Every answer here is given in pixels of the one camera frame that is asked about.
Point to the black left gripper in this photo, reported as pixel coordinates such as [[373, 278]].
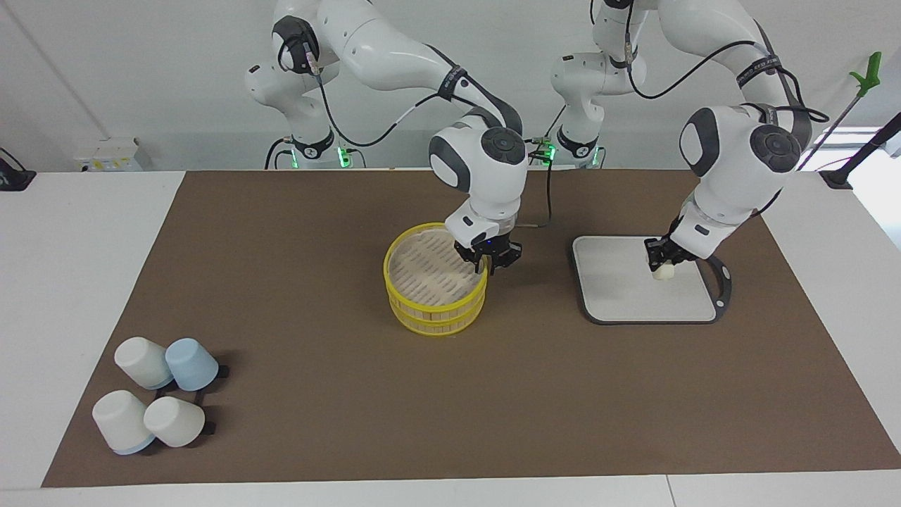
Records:
[[669, 250]]

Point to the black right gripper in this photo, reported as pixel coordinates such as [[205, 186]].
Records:
[[489, 248]]

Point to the white steamed bun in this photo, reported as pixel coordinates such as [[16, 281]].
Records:
[[663, 274]]

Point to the pale slatted steamer cover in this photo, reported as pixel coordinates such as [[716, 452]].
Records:
[[426, 271]]

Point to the yellow bamboo steamer basket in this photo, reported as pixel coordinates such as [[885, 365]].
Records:
[[436, 318]]

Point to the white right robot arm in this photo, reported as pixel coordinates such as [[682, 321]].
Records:
[[380, 42]]

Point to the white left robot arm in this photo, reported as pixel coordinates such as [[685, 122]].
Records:
[[732, 155]]

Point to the grey cutting board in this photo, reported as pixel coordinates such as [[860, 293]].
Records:
[[619, 289]]

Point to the black stand with pole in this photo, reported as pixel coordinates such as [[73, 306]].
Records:
[[838, 177]]

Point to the brown table mat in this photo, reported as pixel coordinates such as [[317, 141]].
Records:
[[317, 394]]

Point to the green clamp on thin rod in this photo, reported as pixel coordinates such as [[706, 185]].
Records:
[[867, 74]]

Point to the light blue cup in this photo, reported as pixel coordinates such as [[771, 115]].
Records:
[[191, 362]]

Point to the plain white cup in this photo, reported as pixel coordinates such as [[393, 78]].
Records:
[[174, 421], [141, 360]]

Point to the white power box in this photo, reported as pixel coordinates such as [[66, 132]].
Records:
[[109, 156]]

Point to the white cup with blue rim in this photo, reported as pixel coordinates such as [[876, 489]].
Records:
[[120, 421]]

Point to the black clamp at table edge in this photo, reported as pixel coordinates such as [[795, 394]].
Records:
[[14, 177]]

